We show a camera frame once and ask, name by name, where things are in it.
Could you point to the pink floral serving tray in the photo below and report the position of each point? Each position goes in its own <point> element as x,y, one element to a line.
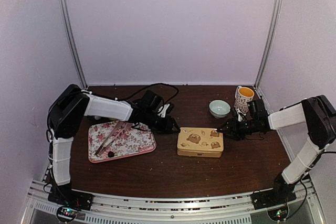
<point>139,139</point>

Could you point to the white floral mug yellow inside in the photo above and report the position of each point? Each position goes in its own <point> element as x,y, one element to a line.
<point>243,95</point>

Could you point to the left circuit board with leds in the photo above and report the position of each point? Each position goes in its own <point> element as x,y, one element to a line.
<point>66,214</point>

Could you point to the tan tin box paper cups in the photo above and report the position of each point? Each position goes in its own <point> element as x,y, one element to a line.
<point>200,153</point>

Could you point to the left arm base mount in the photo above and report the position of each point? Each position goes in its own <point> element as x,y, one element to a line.
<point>64,195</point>

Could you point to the circuit board with leds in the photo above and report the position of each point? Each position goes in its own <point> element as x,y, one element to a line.
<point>278,214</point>
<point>66,214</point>

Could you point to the right circuit board with leds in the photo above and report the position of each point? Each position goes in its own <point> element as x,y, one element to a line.
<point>278,214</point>

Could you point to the front aluminium frame rail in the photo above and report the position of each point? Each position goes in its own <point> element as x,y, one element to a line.
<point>236,208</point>

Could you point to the pink metal tongs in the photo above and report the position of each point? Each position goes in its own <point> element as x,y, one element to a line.
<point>120,128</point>

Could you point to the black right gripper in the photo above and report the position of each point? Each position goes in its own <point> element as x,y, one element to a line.
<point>231,128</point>

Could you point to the left rear aluminium corner post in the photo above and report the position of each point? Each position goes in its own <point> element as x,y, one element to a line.
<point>72,44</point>

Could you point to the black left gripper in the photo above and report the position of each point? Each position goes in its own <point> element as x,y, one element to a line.
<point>165,128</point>

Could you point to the aluminium corner post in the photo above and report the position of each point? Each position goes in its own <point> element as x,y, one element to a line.
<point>269,40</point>
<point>72,44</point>

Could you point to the right rear aluminium corner post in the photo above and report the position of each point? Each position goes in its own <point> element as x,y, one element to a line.
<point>269,40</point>

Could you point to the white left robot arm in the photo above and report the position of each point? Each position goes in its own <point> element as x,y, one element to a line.
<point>74,105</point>

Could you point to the light blue ceramic bowl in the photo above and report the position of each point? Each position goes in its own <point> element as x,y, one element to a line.
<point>219,109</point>

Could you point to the bear print tin lid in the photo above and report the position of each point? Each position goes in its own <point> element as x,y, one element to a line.
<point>198,139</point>

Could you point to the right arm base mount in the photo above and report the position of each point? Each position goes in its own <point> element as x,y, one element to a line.
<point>281,193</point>

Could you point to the right side aluminium base rail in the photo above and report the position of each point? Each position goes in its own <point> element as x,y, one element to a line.
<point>286,140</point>

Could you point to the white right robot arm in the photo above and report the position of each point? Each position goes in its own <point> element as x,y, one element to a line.
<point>302,134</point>

